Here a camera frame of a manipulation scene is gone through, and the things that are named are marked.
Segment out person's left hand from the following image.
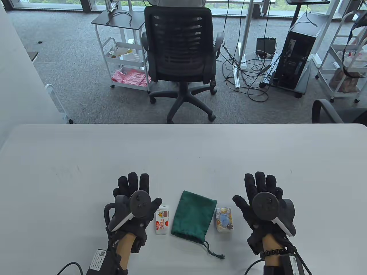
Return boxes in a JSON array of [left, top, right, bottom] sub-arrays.
[[105, 172, 163, 254]]

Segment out person's right hand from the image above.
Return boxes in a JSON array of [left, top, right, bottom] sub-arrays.
[[233, 171, 296, 255]]

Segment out red white snack packet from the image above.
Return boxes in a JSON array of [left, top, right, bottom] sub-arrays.
[[155, 205, 169, 235]]

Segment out colourful printed tissue packet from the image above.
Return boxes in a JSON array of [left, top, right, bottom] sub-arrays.
[[215, 207, 234, 233]]

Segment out green drawstring bag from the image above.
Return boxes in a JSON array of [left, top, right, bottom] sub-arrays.
[[171, 190, 225, 260]]

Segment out person's right forearm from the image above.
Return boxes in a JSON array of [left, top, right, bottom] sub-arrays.
[[262, 233, 283, 267]]

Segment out person's left forearm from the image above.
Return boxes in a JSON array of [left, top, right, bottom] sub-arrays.
[[116, 232, 136, 271]]

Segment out brown translucent bag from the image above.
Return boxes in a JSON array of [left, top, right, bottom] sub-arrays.
[[330, 69, 360, 93]]

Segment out white crumpled plastic bag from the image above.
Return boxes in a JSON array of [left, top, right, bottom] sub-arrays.
[[343, 50, 367, 68]]

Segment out black white left hand controller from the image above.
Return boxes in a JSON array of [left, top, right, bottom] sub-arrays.
[[104, 190, 151, 232]]

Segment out black white hand controller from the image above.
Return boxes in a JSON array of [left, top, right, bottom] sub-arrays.
[[104, 190, 151, 232], [252, 192, 296, 237]]

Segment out black white right hand controller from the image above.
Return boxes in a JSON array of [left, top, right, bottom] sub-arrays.
[[252, 192, 296, 237]]

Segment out grey chair armrest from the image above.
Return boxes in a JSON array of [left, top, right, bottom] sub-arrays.
[[312, 99, 367, 124]]

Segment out pink plastic bags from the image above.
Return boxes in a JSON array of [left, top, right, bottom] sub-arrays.
[[111, 70, 151, 87]]

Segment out grey wheeled tower stand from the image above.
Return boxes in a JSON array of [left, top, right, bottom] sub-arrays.
[[259, 62, 313, 99]]

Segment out black mesh office chair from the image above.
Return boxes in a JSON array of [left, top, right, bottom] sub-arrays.
[[141, 6, 225, 123]]

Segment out white metal shelf cart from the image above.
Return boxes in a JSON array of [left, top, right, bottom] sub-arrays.
[[315, 10, 367, 103]]

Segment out black computer tower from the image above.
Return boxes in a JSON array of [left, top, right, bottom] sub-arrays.
[[277, 11, 327, 90]]

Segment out black box on floor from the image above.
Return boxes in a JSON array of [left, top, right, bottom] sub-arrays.
[[256, 38, 276, 52]]

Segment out white desk leg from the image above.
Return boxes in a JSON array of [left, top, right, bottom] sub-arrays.
[[233, 0, 255, 89], [311, 0, 340, 68]]

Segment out white cart with black top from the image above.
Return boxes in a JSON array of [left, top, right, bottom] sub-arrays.
[[91, 10, 152, 94]]

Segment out black beaded bracelet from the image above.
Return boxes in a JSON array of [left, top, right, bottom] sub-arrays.
[[259, 249, 287, 259]]

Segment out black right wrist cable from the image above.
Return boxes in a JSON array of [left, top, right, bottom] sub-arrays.
[[244, 259, 266, 275]]

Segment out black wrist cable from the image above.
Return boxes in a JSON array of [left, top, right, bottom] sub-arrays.
[[244, 259, 266, 275], [57, 262, 89, 275]]

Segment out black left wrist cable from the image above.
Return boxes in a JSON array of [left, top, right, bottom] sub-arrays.
[[57, 262, 89, 275]]

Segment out tangle of black cables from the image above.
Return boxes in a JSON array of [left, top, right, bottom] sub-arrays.
[[222, 46, 280, 102]]

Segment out black cable on cart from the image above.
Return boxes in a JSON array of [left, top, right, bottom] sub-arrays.
[[106, 11, 133, 27]]

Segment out aluminium profile frame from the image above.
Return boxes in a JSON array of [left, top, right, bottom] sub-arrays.
[[105, 0, 122, 12]]

